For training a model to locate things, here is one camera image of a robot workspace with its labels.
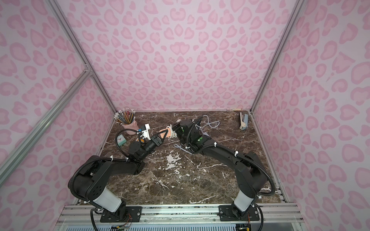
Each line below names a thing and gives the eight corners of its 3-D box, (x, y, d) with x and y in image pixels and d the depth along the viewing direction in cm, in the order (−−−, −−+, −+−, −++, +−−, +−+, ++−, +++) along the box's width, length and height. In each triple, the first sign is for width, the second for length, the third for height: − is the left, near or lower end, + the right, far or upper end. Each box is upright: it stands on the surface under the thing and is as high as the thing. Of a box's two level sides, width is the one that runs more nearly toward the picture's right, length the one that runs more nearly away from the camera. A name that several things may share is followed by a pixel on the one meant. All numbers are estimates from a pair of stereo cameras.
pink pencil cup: (121, 135, 108) (111, 121, 95) (125, 122, 115) (117, 108, 103) (137, 134, 107) (130, 121, 95) (141, 122, 115) (135, 108, 103)
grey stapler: (238, 129, 110) (240, 126, 107) (239, 115, 120) (240, 112, 116) (247, 131, 110) (248, 127, 106) (246, 117, 119) (248, 113, 115)
